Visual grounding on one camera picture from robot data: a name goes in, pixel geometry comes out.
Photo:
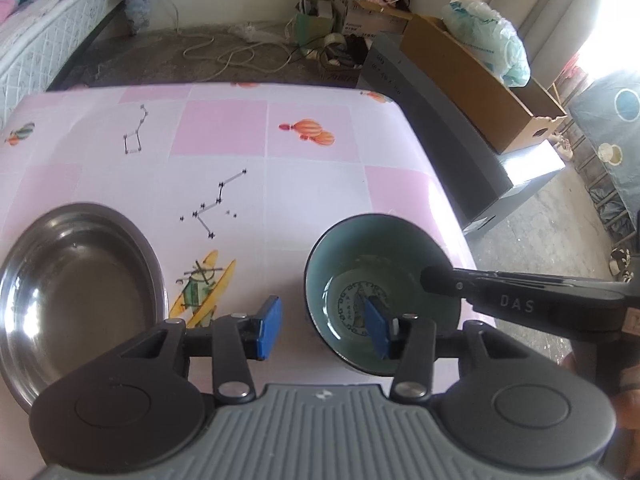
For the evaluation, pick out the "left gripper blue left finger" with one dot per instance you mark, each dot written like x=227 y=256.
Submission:
x=238 y=339

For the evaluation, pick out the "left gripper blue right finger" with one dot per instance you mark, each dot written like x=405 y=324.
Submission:
x=409 y=341

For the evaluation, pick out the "teal ceramic bowl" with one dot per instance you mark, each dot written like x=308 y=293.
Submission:
x=372 y=255

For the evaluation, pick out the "small steel bowl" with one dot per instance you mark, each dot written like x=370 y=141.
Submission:
x=79 y=281

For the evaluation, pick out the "person's right hand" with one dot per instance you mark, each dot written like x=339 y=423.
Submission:
x=626 y=405

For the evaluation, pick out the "pink patterned tablecloth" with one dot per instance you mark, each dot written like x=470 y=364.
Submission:
x=232 y=184

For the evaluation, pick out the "blue patterned cloth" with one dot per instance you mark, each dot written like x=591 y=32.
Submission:
x=607 y=112

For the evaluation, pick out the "long brown cardboard box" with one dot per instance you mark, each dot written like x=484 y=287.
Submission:
x=509 y=118

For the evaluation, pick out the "teal white plastic bag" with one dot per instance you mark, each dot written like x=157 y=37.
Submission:
x=491 y=38

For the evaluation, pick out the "grey curtain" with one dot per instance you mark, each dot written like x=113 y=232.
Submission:
x=552 y=31

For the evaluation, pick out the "green paper bag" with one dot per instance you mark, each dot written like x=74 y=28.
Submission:
x=316 y=24

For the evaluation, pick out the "white quilted mattress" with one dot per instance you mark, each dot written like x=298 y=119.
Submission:
x=39 y=40

